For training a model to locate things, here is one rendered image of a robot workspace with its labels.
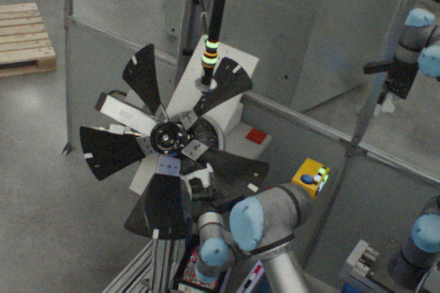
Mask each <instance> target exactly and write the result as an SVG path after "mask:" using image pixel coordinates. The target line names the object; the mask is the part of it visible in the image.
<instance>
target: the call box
mask: <svg viewBox="0 0 440 293"><path fill-rule="evenodd" d="M322 167H323V164H321V163H319V162H317V161H314V160H312V159H310V158H307V159H306V161H305V162H304V164H303V165H302V166H301V167H300V169H299V170H298V172H297V173H296V174H295V176H294V177H293V179H292V180H291V184H296V185H301V186H302V187H304V189H305V190H306V191H307V192H308V193H309V194H310V196H311V198H312V201H314V200H315V199H316V197H317V196H315V195H316V192H317V190H318V188H319V187H320V184H321V183H322V181H323V179H324V178H325V177H326V175H327V174H328V172H329V167H327V168H326V170H324V173H323V174H322V176H321V178H320V180H318V179H315V177H316V176H317V174H318V173H319V172H320V170H321V169H322ZM322 170H323V169H322ZM305 174H308V175H310V176H311V177H312V178H313V180H312V182H311V183H307V182H304V181H303V176H304V175H305ZM314 180H316V181H319V183H318V184H317V185H315V184H313V182H314Z"/></svg>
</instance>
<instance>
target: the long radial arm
mask: <svg viewBox="0 0 440 293"><path fill-rule="evenodd" d="M101 112H102V113H103V114H105V115H107V116H109V117H111V118H113V119H115V120H116V121H118V122H120V123H122V124H124V125H126V126H128V127H133V129H135V130H136V131H138V132H140V133H142V134H150V133H151V131H152V128H153V127H154V126H155V125H156V124H157V121H156V117H154V116H152V115H149V114H147V113H145V112H142V111H141V110H139V109H137V108H135V107H134V106H132V105H130V104H128V103H126V102H124V101H120V100H119V99H116V98H114V97H111V96H109V95H108V96H107V98H106V100H105V102H104V105H103V107H102V109H101Z"/></svg>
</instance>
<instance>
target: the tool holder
mask: <svg viewBox="0 0 440 293"><path fill-rule="evenodd" d="M201 75H202V70H201ZM201 75H200V78H198V79H196V80H195V81H194V83H195V84H194V86H195V87H196V88H197V89H198V90H201V91H203V92H211V91H214V90H216V88H217V83H216V81H214V80H213V79H212V81H211V85H210V86H204V85H202V84H201V79H202V76H201Z"/></svg>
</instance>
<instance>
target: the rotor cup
mask: <svg viewBox="0 0 440 293"><path fill-rule="evenodd" d="M178 124H179V125H181V126H179V125H178ZM164 134H167V135H168V139H167V140H166V141H165V140H164V139H163V135H164ZM192 140H197V138H196V133H195V131H194V129H193V128H192V127H190V128H189V129H188V130H187V131H186V130H185V127H184V125H183V124H182V122H171V121H162V122H160V123H157V124H156V125H155V126H154V127H153V128H152V131H151V133H150V143H151V146H152V147H153V149H154V150H155V152H156V153H158V154H160V155H163V156H166V157H171V158H175V159H180V160H181V162H182V161H185V160H187V158H186V157H184V156H182V155H181V153H182V150H183V149H184V148H185V147H186V145H187V144H189V143H190V142H191V141H192ZM181 145H184V147H182V146H181Z"/></svg>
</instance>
